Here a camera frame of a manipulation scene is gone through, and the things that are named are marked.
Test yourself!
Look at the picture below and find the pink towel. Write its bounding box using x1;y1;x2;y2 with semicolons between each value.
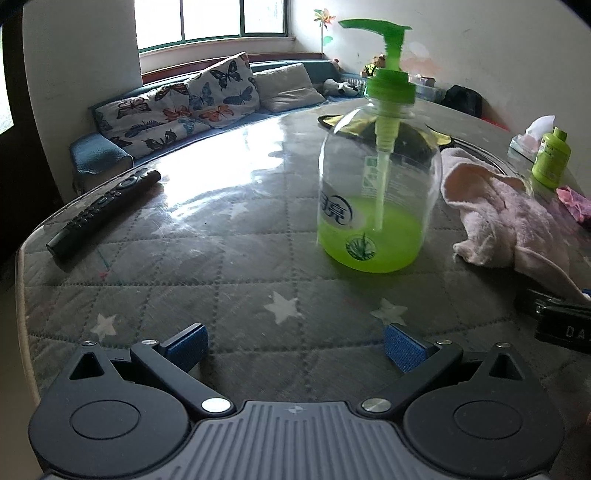
441;148;590;305

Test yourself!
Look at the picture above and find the clear green soap pump bottle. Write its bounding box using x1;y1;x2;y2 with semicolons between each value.
318;19;442;273

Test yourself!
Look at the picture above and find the magenta cloth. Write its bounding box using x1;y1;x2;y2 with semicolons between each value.
556;186;591;224

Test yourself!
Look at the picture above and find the small green bottle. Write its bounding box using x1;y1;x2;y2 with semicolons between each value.
532;127;571;190

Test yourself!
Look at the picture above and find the black remote control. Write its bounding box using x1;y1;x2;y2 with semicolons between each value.
46;168;161;263

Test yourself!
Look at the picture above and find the tissue pack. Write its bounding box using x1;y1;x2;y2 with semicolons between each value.
509;115;555;162

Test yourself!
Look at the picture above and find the blue sofa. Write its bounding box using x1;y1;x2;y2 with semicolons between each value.
70;59;366;194

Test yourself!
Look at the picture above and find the yellow black cloth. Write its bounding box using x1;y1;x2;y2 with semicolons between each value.
318;114;454;149

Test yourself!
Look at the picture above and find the black backpack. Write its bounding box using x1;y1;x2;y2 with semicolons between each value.
441;85;483;118

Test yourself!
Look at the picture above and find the clear storage box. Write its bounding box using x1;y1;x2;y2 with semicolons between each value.
409;75;446;103

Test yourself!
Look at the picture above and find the butterfly print pillow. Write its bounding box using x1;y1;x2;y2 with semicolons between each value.
94;52;260;160

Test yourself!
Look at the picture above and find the black white plush toy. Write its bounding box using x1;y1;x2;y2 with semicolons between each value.
322;79;360;98

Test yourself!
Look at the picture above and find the beige cushion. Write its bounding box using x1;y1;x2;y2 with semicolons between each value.
254;63;325;113

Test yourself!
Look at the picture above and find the plush bear toy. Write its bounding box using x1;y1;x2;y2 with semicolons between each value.
361;54;386;78

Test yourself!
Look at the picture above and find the colourful pinwheel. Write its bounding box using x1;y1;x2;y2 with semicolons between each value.
314;9;335;53

